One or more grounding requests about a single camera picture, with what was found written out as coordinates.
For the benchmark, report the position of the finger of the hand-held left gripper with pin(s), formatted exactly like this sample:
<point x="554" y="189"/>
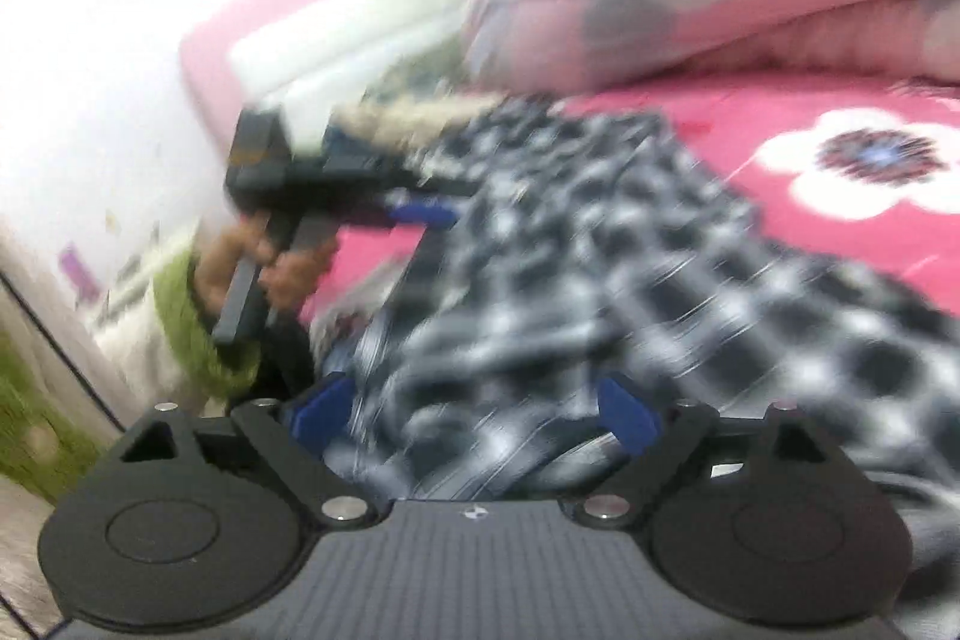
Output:
<point x="442" y="187"/>
<point x="424" y="215"/>

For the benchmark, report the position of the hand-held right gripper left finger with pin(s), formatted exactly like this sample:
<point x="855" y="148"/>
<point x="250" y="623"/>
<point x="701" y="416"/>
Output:
<point x="322" y="407"/>

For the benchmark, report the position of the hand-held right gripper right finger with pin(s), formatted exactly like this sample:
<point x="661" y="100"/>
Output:
<point x="626" y="415"/>

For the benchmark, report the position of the black white plaid shirt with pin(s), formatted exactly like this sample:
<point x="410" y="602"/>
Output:
<point x="600" y="280"/>

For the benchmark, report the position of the person's left forearm green sleeve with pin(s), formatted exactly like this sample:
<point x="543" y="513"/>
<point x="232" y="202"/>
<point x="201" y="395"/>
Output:
<point x="187" y="325"/>

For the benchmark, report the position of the person's left hand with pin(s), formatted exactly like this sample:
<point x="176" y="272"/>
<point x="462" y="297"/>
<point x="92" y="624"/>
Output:
<point x="296" y="280"/>

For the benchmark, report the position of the beige crumpled garment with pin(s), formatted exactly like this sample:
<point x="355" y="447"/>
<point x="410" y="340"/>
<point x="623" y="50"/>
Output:
<point x="405" y="119"/>

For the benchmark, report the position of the pink floral bed blanket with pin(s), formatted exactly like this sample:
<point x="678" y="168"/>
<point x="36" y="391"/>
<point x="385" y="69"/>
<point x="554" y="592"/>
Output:
<point x="712" y="130"/>

